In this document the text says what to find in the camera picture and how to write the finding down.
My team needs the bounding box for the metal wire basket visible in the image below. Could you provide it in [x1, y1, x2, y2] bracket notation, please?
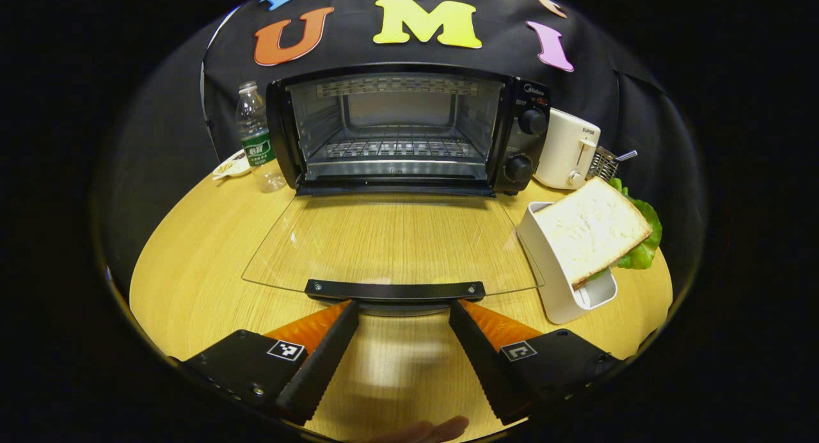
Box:
[587, 145, 620, 182]

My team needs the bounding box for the white toaster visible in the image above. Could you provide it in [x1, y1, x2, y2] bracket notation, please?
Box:
[533, 108, 602, 190]

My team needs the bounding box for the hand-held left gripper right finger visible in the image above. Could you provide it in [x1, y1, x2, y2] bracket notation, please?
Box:
[448, 299, 621, 426]

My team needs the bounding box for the black backdrop cloth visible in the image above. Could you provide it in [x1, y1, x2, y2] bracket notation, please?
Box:
[96, 0, 711, 290]

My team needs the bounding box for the clear plastic water bottle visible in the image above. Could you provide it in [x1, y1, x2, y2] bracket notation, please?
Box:
[235, 80, 287, 193]

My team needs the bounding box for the black electric oven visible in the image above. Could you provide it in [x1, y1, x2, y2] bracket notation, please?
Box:
[242, 62, 551, 317]

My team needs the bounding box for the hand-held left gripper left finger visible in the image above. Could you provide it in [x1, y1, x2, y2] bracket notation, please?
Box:
[179, 300, 360, 426]

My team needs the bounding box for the lettuce sandwich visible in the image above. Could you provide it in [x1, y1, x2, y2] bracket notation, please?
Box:
[533, 176, 664, 291]

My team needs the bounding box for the small white dish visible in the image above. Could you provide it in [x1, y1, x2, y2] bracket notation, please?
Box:
[212, 150, 251, 180]

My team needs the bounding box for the white plastic sandwich holder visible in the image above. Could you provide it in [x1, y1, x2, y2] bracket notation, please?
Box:
[516, 201, 619, 325]

